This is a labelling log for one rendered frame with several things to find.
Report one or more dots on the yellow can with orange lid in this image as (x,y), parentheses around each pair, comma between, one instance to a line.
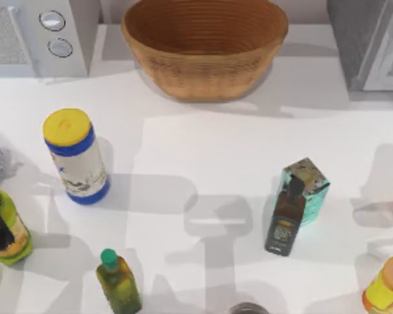
(384,288)

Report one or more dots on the white canister with yellow lid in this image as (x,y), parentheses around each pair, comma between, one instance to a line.
(78,157)

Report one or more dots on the pale microwave oven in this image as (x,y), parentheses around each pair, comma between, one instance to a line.
(36,39)

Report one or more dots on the green bottle with green cap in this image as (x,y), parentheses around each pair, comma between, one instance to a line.
(119,288)

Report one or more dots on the brown woven basket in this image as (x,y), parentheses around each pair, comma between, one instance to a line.
(204,45)

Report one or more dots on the grey microwave knob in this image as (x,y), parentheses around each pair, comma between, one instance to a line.
(52,19)
(60,47)

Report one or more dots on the teal carton box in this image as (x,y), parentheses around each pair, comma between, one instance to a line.
(314,186)

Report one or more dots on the dark brown bottle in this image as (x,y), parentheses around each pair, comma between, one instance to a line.
(286,222)

